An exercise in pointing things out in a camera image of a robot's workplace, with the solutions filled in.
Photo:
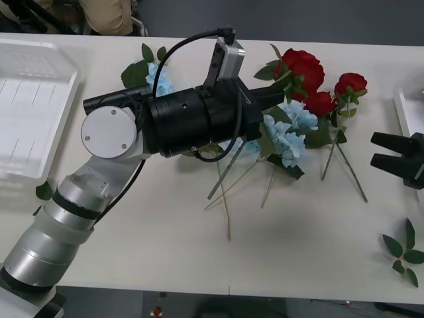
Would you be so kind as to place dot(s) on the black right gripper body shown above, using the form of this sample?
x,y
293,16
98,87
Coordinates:
x,y
418,159

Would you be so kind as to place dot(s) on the white chair base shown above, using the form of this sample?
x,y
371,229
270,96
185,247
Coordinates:
x,y
140,30

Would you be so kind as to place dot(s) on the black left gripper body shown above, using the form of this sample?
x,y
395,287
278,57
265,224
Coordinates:
x,y
225,116

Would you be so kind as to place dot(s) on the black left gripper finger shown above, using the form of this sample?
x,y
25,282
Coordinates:
x,y
271,101
270,92

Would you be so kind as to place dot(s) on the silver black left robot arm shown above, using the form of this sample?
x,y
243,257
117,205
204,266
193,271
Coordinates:
x,y
109,132

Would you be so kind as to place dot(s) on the shallow white box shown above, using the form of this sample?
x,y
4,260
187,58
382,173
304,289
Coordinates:
x,y
414,112
33,99

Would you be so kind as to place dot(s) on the green leaf twig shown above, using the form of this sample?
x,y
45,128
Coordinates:
x,y
134,73
393,245
265,73
43,191

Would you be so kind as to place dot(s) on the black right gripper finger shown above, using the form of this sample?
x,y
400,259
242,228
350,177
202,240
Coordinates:
x,y
391,164
391,141

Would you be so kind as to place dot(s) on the small red white object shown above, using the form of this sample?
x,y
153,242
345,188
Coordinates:
x,y
156,312

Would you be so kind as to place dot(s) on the person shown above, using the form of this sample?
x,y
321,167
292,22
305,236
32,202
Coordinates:
x,y
109,16

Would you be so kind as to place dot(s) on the large red rose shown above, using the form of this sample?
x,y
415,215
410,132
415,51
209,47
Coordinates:
x,y
304,69

